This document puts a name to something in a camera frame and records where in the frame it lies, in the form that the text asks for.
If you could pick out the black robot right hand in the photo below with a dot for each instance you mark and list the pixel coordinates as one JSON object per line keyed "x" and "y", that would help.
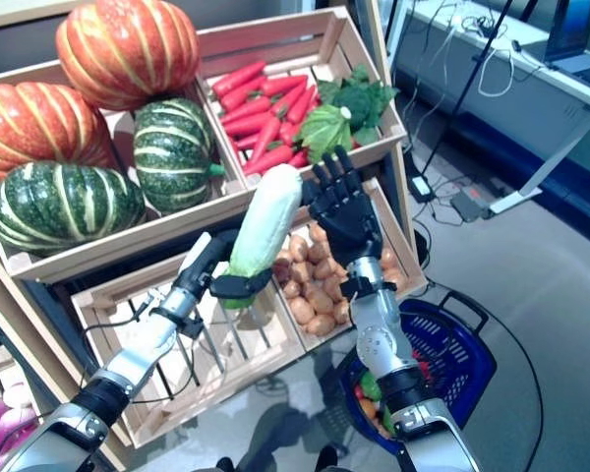
{"x": 346, "y": 221}

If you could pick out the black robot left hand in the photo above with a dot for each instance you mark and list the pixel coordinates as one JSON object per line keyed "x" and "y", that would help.
{"x": 241, "y": 285}

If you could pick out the napa cabbage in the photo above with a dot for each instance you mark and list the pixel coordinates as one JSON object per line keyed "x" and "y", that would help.
{"x": 270, "y": 221}
{"x": 372, "y": 387}

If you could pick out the blue plastic shopping basket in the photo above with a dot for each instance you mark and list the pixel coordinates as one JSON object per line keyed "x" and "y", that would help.
{"x": 447, "y": 354}

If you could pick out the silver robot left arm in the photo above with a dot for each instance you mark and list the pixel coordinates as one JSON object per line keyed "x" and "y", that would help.
{"x": 128, "y": 364}

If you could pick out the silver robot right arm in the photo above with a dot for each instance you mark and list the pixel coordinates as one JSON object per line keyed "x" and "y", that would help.
{"x": 378, "y": 339}

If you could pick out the wooden display stand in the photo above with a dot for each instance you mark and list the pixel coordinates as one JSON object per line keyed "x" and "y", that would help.
{"x": 404, "y": 196}

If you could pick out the red orange carrot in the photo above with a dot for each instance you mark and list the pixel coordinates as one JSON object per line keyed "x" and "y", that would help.
{"x": 287, "y": 100}
{"x": 300, "y": 158}
{"x": 248, "y": 142}
{"x": 238, "y": 78}
{"x": 302, "y": 105}
{"x": 243, "y": 97}
{"x": 248, "y": 125}
{"x": 265, "y": 137}
{"x": 268, "y": 159}
{"x": 287, "y": 132}
{"x": 246, "y": 110}
{"x": 282, "y": 84}

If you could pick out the white power adapter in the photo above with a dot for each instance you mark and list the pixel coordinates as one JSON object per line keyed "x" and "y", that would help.
{"x": 423, "y": 189}

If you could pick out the green leafy round cabbage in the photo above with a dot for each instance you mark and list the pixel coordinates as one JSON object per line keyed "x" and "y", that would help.
{"x": 324, "y": 130}

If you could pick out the wooden potato crate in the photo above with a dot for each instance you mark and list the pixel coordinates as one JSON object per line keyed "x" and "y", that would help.
{"x": 324, "y": 340}

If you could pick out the wooden slatted crate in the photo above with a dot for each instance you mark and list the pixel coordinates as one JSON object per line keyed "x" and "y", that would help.
{"x": 236, "y": 388}

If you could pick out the dark green broccoli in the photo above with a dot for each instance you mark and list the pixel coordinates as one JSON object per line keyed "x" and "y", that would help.
{"x": 359, "y": 103}

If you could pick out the grey floor box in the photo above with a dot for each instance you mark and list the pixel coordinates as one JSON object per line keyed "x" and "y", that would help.
{"x": 466, "y": 205}

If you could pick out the wooden pumpkin crate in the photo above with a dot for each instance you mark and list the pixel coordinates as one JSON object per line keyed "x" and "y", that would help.
{"x": 128, "y": 241}

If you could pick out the green striped pumpkin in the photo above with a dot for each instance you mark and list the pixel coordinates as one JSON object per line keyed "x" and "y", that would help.
{"x": 172, "y": 152}
{"x": 64, "y": 206}

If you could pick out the black tripod pole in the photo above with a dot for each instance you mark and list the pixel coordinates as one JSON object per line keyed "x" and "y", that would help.
{"x": 465, "y": 88}

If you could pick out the black robot left foot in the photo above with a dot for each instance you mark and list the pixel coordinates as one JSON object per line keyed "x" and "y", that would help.
{"x": 224, "y": 464}

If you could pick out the black robot foot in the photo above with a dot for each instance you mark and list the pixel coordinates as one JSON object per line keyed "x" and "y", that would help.
{"x": 327, "y": 459}
{"x": 224, "y": 464}

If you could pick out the wooden carrot crate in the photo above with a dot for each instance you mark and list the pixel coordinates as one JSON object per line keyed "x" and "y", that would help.
{"x": 275, "y": 41}

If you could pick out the black robot right foot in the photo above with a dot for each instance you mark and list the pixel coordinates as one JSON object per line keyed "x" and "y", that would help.
{"x": 327, "y": 459}

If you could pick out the white desk leg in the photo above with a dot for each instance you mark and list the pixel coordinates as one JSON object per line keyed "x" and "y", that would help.
{"x": 546, "y": 167}

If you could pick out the white desk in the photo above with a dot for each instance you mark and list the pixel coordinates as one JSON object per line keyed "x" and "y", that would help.
{"x": 531, "y": 78}

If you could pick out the orange striped pumpkin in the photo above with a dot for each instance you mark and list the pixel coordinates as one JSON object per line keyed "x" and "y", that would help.
{"x": 128, "y": 49}
{"x": 34, "y": 128}

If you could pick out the open laptop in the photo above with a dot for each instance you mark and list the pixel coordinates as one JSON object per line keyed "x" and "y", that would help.
{"x": 570, "y": 29}

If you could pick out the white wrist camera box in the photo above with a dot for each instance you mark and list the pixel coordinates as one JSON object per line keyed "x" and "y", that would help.
{"x": 196, "y": 253}

